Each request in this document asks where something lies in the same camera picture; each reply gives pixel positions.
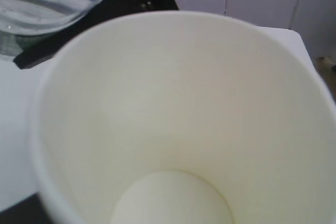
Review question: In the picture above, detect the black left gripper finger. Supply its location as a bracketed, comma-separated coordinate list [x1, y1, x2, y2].
[1, 194, 54, 224]

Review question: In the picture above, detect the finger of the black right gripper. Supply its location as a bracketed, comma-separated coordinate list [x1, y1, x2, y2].
[13, 0, 179, 69]

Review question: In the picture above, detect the clear green-label water bottle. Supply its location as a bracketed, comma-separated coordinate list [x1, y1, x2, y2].
[1, 0, 102, 61]

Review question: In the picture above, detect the white paper cup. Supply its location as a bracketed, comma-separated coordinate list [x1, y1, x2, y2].
[29, 11, 335, 223]

